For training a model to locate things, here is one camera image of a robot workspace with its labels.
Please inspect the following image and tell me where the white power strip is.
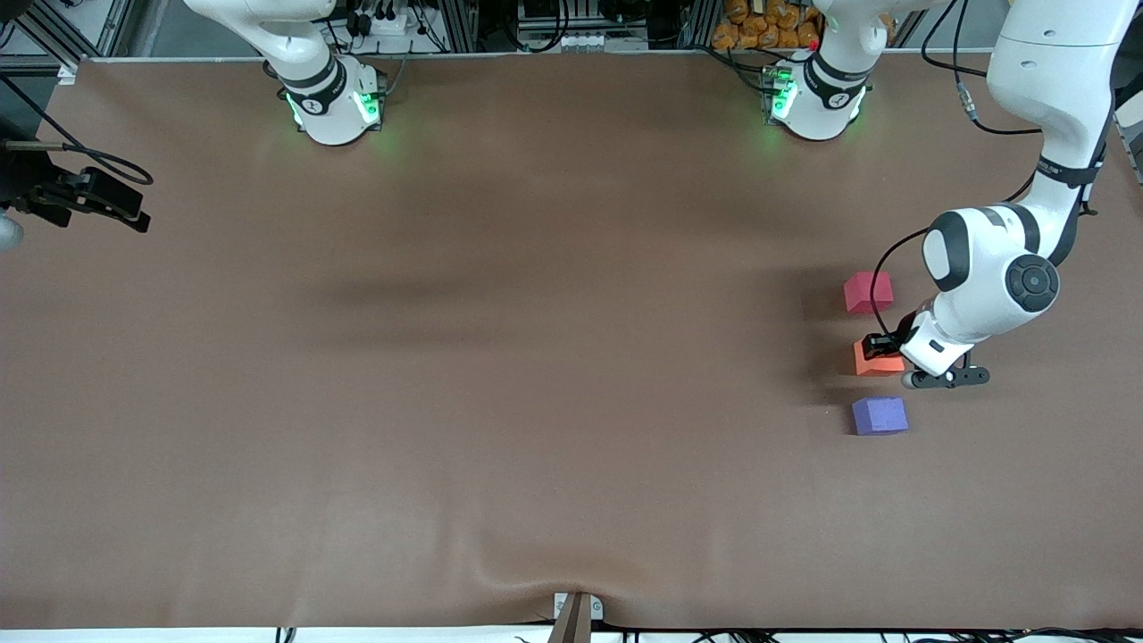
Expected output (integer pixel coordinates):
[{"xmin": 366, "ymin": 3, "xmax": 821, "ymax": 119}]
[{"xmin": 355, "ymin": 7, "xmax": 422, "ymax": 38}]

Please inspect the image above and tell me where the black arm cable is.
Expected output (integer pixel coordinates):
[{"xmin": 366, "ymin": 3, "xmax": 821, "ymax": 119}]
[
  {"xmin": 0, "ymin": 76, "xmax": 154, "ymax": 187},
  {"xmin": 870, "ymin": 0, "xmax": 1108, "ymax": 338}
]

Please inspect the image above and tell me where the metal clamp bracket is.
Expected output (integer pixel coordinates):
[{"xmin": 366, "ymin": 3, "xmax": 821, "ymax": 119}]
[{"xmin": 553, "ymin": 592, "xmax": 605, "ymax": 643}]

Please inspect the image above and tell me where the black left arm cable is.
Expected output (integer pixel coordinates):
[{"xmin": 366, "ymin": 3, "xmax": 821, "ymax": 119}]
[{"xmin": 870, "ymin": 0, "xmax": 1108, "ymax": 338}]

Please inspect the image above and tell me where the purple foam block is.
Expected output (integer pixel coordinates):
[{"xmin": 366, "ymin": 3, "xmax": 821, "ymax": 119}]
[{"xmin": 851, "ymin": 396, "xmax": 910, "ymax": 437}]

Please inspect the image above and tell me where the orange foam block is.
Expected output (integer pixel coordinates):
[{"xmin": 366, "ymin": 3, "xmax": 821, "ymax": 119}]
[{"xmin": 854, "ymin": 338, "xmax": 906, "ymax": 377}]

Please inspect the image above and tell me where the brown table mat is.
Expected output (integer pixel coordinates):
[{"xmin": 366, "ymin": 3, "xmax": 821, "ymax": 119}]
[{"xmin": 0, "ymin": 49, "xmax": 1143, "ymax": 631}]

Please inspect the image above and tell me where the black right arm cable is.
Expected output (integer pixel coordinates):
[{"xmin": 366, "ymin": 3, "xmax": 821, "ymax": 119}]
[{"xmin": 0, "ymin": 76, "xmax": 154, "ymax": 187}]

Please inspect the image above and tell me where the aluminium frame profile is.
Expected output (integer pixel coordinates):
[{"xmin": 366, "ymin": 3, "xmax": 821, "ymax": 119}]
[{"xmin": 0, "ymin": 0, "xmax": 137, "ymax": 86}]

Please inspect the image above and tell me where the red foam block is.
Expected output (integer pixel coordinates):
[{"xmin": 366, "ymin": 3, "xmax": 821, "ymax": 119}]
[{"xmin": 843, "ymin": 271, "xmax": 895, "ymax": 314}]

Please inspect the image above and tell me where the bag of orange items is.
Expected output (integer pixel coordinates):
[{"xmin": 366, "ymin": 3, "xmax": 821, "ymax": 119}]
[{"xmin": 712, "ymin": 0, "xmax": 821, "ymax": 52}]

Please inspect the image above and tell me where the white terminal block row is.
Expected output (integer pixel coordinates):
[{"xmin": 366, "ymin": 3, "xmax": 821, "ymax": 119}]
[{"xmin": 522, "ymin": 31, "xmax": 649, "ymax": 53}]

